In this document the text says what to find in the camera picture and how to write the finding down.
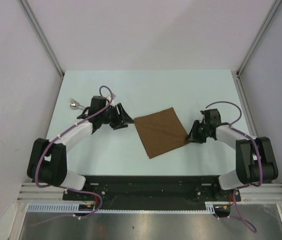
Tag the aluminium frame post left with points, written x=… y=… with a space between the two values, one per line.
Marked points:
x=29 y=13

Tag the silver metal spoon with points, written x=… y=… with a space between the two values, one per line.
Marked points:
x=76 y=106

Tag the aluminium frame rail front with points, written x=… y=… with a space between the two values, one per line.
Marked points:
x=269 y=193

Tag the aluminium frame post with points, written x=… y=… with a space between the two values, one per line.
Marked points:
x=29 y=13
x=259 y=36

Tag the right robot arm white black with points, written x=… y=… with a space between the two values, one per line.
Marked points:
x=254 y=161

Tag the brown cloth napkin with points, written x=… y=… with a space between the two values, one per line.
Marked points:
x=160 y=132

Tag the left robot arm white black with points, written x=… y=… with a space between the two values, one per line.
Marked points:
x=48 y=159

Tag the aluminium frame post right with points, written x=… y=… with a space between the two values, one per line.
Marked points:
x=259 y=36

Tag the white slotted cable duct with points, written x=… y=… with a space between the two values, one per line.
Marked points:
x=84 y=209

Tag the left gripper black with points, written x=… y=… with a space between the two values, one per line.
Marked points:
x=119 y=123

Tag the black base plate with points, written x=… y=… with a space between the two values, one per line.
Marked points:
x=189 y=188

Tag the silver metal fork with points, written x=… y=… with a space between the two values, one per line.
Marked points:
x=74 y=101

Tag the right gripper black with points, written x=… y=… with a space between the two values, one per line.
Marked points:
x=193 y=136

